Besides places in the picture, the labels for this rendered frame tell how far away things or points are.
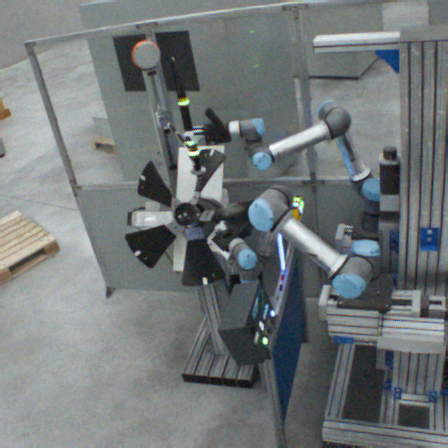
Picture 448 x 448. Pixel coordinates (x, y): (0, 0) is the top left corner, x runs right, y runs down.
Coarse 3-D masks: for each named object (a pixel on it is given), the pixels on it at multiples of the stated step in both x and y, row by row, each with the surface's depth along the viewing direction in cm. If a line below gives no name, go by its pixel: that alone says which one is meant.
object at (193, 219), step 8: (176, 208) 252; (184, 208) 251; (192, 208) 250; (200, 208) 260; (176, 216) 252; (192, 216) 250; (200, 216) 255; (184, 224) 250; (192, 224) 251; (200, 224) 259
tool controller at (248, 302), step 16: (240, 288) 193; (256, 288) 189; (240, 304) 184; (256, 304) 185; (224, 320) 180; (240, 320) 176; (256, 320) 182; (272, 320) 195; (224, 336) 177; (240, 336) 175; (256, 336) 179; (240, 352) 180; (256, 352) 178
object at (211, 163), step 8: (200, 152) 264; (208, 152) 258; (216, 152) 254; (200, 160) 263; (208, 160) 256; (216, 160) 251; (224, 160) 248; (208, 168) 254; (216, 168) 249; (208, 176) 252
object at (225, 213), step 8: (224, 208) 255; (232, 208) 254; (240, 208) 252; (248, 208) 250; (216, 216) 251; (224, 216) 249; (232, 216) 248; (240, 216) 247; (248, 216) 246; (232, 224) 245; (240, 224) 244
